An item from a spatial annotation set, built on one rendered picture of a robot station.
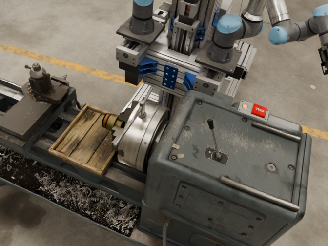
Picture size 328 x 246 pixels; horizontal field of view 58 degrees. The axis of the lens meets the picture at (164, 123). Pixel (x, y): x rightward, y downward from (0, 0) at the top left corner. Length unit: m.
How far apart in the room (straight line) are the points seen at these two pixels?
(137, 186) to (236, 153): 0.54
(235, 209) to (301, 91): 2.68
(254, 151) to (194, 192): 0.28
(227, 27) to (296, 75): 2.39
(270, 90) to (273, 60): 0.57
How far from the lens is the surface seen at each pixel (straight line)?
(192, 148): 1.16
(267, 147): 1.26
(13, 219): 2.48
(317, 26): 1.40
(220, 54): 1.69
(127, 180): 1.50
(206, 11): 1.83
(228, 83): 3.09
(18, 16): 4.29
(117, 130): 1.36
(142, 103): 1.18
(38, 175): 1.91
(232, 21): 1.63
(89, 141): 1.61
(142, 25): 1.79
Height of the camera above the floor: 2.19
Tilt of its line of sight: 50 degrees down
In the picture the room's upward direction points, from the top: 10 degrees clockwise
